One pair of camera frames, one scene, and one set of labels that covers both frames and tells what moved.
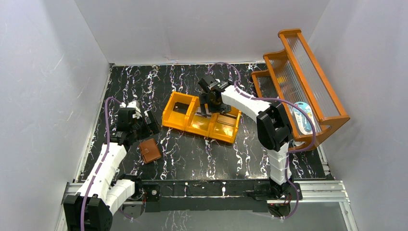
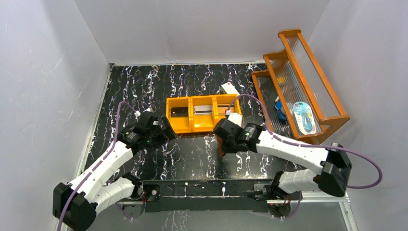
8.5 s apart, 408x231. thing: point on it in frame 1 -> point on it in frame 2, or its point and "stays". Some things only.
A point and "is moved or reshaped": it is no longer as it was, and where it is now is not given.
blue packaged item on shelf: (302, 122) stays
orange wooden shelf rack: (295, 77) stays
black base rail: (206, 195) stays
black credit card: (180, 107) is moved or reshaped
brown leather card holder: (149, 150) -> (221, 152)
